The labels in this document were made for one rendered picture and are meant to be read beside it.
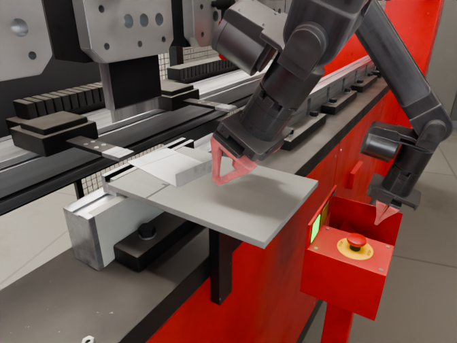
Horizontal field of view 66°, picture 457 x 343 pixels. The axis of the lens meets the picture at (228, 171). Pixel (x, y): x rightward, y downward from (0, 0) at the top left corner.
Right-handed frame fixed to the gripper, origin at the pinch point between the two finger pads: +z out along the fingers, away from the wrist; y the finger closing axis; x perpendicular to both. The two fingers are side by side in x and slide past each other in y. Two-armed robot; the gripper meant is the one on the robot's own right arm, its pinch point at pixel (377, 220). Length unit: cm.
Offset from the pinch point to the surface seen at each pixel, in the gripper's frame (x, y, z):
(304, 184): 28.4, 13.5, -17.5
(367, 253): 10.2, -0.5, 1.9
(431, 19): -180, 12, -32
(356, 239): 10.8, 2.7, -0.3
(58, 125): 35, 60, -10
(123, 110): 36, 42, -21
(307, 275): 15.0, 8.3, 10.9
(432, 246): -121, -41, 73
